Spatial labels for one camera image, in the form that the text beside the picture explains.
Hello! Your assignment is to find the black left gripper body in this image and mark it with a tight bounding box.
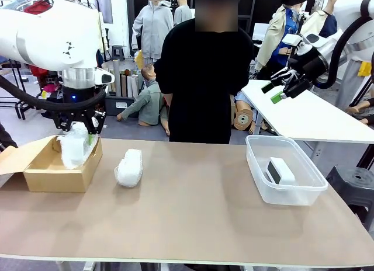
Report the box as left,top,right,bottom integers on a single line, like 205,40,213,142
54,88,105,121

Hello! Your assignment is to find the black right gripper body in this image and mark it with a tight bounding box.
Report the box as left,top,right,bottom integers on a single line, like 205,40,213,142
289,52,327,82

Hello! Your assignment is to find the bubble-wrapped clock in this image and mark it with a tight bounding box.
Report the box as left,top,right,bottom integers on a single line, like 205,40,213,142
57,121,94,170
113,148,144,189

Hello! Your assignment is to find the white digital clock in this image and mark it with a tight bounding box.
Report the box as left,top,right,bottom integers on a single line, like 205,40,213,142
264,156,296,186

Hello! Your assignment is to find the dark grey storage bin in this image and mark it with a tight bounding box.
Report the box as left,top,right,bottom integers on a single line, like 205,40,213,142
104,93,141,117

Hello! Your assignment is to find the white table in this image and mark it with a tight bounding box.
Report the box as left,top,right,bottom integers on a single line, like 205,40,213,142
241,79,374,145

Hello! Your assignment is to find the mannequin in beige coat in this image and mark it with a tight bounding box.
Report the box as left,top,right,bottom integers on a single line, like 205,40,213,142
254,0,307,79

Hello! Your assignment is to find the tall grey tube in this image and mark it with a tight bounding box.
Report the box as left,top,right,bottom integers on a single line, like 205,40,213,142
113,60,122,98

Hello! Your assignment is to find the lying mannequin in light blue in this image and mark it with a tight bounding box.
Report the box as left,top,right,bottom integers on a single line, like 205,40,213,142
233,91,269,136

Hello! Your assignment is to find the mannequin in navy top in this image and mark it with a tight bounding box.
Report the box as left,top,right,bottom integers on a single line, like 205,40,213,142
303,0,340,40

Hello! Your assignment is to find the white monitor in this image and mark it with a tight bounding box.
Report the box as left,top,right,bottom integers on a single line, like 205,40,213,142
251,22,272,41

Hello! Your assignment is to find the white paper roll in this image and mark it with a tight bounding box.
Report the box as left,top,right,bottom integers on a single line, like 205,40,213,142
131,74,140,98

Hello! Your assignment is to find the open brown cardboard box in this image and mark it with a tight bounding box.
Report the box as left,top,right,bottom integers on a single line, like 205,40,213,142
0,135,103,193

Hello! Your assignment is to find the yellow object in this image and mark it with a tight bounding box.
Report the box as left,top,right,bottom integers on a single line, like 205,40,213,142
358,60,374,78

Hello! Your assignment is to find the sitting mannequin in green jacket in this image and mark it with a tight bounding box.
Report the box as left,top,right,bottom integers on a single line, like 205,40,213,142
116,63,171,136

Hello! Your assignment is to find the small grey stool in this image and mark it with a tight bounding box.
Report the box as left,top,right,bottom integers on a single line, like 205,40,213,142
112,45,126,61

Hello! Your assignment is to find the small cardboard box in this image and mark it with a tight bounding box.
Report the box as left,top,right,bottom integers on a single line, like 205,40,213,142
229,94,237,126

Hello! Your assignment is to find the lying bare mannequin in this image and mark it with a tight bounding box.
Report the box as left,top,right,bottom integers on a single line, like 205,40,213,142
346,95,374,126

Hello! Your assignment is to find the yellow bag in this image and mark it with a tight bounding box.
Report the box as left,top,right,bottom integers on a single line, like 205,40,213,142
134,50,146,70

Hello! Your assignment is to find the person in black sweater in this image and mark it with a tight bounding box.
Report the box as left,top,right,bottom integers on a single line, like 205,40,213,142
153,0,255,145

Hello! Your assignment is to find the clear plastic container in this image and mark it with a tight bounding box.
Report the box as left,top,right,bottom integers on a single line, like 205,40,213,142
245,134,329,207

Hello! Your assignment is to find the black plastic stool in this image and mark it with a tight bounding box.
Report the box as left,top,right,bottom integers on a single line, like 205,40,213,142
325,165,374,231

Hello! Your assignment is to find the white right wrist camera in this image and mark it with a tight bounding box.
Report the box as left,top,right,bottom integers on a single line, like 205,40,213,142
282,33,307,55

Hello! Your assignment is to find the black left arm hose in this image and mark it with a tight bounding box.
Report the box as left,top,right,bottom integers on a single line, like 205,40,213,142
0,75,106,111

